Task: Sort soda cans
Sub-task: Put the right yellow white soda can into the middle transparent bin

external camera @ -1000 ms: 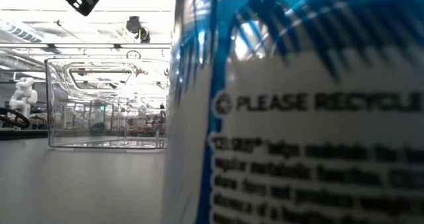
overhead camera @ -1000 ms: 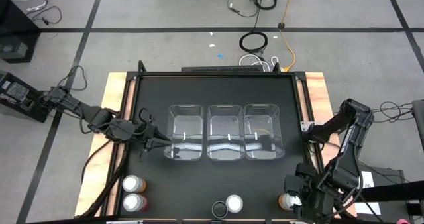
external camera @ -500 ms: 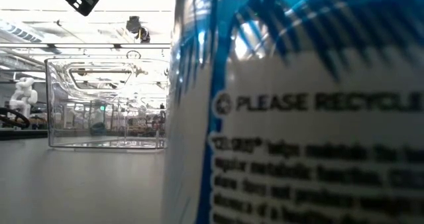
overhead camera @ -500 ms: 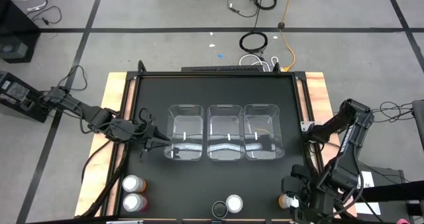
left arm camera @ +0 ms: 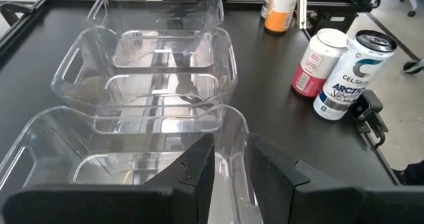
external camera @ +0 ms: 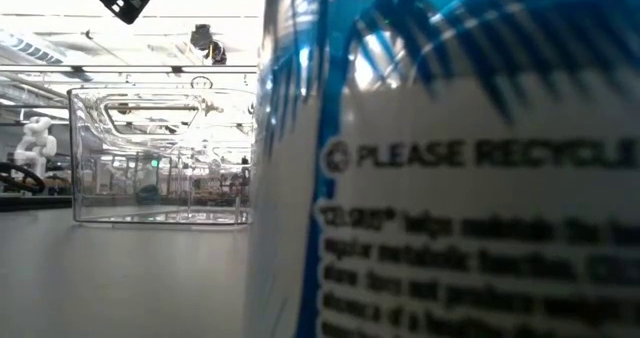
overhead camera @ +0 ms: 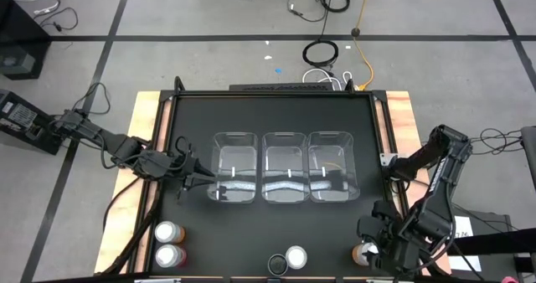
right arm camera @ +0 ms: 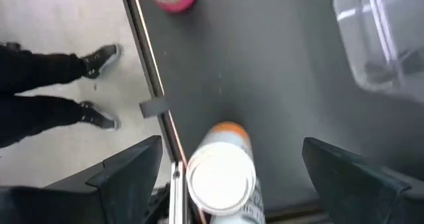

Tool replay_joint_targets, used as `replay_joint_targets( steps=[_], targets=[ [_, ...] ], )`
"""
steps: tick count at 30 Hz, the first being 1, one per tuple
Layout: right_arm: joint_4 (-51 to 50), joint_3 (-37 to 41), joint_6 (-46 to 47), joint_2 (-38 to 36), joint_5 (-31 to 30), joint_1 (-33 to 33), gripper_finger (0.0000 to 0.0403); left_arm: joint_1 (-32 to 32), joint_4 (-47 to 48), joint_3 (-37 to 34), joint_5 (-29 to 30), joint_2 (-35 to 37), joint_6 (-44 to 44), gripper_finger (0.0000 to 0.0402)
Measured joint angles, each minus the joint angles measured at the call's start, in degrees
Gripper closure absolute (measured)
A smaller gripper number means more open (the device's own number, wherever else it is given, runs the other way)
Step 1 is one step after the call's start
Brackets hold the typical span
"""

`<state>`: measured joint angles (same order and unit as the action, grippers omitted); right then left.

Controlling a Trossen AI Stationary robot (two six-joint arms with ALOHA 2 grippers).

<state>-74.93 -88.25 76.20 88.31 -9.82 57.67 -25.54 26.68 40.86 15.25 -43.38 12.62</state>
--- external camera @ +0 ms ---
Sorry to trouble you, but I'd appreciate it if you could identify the clear plastic bin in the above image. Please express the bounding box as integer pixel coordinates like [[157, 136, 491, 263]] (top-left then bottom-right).
[[67, 86, 257, 227]]

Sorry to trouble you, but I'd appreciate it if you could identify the overhead frame bar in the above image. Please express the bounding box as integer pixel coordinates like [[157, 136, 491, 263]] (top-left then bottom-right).
[[0, 63, 259, 75]]

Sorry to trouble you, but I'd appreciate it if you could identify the black overhead camera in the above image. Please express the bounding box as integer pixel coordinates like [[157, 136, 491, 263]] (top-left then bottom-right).
[[188, 23, 229, 66]]

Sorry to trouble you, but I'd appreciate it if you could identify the black curved cable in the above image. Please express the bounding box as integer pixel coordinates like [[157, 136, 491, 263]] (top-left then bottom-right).
[[0, 161, 47, 196]]

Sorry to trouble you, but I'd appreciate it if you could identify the black table frame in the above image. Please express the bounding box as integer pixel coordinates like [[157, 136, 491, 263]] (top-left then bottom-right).
[[0, 193, 75, 213]]

